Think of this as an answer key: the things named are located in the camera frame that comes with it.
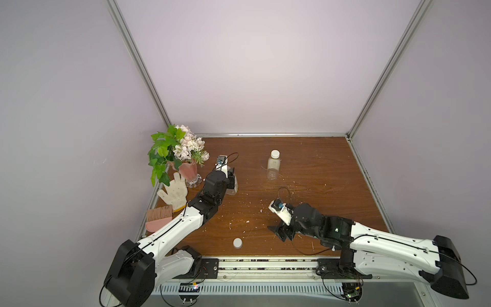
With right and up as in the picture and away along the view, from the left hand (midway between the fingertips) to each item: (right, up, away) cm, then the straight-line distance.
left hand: (230, 166), depth 81 cm
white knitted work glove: (-29, -14, +13) cm, 35 cm away
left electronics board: (-15, -48, -9) cm, 51 cm away
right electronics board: (+47, -46, -12) cm, 67 cm away
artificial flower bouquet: (-21, +9, -6) cm, 24 cm away
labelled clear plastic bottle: (0, -13, +10) cm, 17 cm away
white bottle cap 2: (+3, -33, -2) cm, 33 cm away
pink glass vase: (-19, -3, +4) cm, 20 cm away
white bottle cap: (+20, +5, +5) cm, 22 cm away
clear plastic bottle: (+21, -1, +16) cm, 27 cm away
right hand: (+18, -18, -10) cm, 27 cm away
